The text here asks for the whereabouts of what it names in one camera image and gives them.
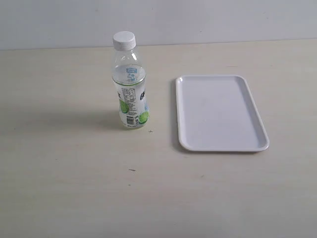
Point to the clear plastic drink bottle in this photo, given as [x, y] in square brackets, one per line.
[129, 78]

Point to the white rectangular plastic tray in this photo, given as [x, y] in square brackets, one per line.
[217, 113]

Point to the white bottle cap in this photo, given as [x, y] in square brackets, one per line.
[124, 41]

